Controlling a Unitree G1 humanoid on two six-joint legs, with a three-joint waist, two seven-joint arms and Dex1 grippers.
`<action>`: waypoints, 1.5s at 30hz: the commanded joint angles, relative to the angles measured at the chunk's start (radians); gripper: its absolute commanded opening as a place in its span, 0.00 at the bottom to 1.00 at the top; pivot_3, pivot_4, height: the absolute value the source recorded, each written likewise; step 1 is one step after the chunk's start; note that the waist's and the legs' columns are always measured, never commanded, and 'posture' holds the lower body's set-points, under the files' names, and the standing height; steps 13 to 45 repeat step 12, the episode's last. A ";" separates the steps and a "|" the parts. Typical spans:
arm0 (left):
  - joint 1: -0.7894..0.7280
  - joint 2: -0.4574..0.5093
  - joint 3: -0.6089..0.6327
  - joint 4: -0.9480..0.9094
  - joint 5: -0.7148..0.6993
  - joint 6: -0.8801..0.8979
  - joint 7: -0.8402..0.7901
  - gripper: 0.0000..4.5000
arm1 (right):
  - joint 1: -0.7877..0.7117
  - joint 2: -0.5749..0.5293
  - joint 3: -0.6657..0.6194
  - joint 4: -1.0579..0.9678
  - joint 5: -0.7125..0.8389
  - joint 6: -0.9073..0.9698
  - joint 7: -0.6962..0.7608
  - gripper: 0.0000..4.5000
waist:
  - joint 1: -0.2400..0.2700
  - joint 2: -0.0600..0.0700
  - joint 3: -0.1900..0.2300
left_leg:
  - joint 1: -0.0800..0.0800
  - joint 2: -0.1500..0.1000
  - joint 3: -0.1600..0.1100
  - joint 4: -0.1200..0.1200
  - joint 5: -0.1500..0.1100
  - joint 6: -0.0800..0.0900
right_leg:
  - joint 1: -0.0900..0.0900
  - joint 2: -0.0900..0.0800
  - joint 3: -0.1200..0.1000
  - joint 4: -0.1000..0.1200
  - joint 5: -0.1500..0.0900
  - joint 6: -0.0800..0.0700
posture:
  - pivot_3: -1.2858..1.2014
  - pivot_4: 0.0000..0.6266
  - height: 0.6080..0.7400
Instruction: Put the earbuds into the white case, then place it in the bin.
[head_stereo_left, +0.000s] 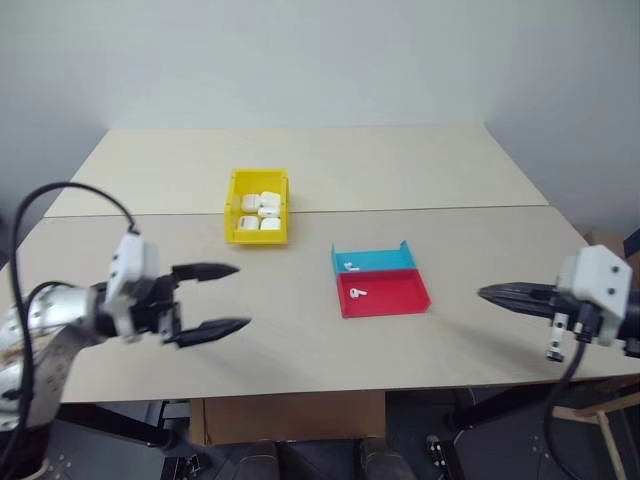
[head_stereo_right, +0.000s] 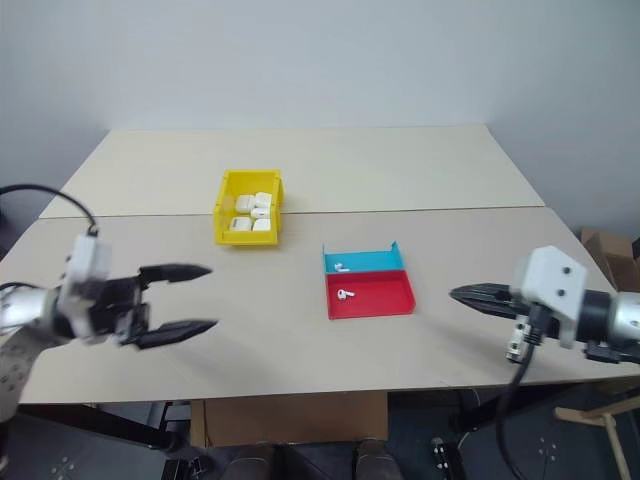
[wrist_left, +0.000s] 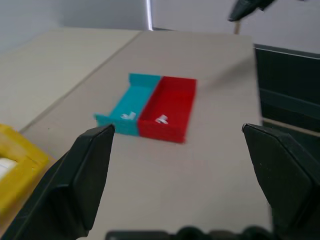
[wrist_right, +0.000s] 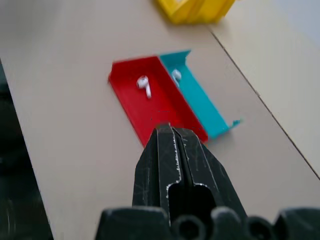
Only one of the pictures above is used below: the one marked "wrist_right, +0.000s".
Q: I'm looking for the blue tray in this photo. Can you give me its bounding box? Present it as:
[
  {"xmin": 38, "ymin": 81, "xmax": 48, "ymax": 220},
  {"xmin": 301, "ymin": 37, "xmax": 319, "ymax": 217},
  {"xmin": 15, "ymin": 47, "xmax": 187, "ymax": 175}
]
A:
[{"xmin": 159, "ymin": 49, "xmax": 243, "ymax": 140}]

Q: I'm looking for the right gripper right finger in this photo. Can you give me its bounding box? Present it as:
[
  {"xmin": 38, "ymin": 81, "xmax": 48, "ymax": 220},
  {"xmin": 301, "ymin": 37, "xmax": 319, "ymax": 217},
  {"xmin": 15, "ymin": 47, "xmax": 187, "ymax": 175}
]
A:
[{"xmin": 172, "ymin": 127, "xmax": 248, "ymax": 216}]

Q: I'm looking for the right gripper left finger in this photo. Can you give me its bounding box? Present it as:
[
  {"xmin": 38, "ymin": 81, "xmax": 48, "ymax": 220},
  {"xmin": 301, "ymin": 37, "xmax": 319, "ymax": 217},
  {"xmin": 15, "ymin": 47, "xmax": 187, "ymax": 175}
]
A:
[{"xmin": 131, "ymin": 122, "xmax": 186, "ymax": 221}]

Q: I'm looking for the yellow plastic bin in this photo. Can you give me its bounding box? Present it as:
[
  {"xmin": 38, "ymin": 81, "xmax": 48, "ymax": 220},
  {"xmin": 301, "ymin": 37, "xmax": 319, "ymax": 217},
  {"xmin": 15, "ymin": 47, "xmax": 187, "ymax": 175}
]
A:
[{"xmin": 154, "ymin": 0, "xmax": 237, "ymax": 25}]

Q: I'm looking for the red tray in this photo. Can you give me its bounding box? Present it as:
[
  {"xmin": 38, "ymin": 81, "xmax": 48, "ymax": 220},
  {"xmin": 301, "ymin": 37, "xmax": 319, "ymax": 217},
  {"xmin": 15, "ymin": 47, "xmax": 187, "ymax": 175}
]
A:
[{"xmin": 107, "ymin": 56, "xmax": 209, "ymax": 147}]

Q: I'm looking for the white earbud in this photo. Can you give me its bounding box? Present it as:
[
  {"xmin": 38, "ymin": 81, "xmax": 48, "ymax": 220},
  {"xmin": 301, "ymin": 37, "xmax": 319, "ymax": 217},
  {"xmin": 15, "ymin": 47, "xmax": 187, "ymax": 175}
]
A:
[
  {"xmin": 136, "ymin": 74, "xmax": 153, "ymax": 99},
  {"xmin": 171, "ymin": 69, "xmax": 182, "ymax": 87}
]

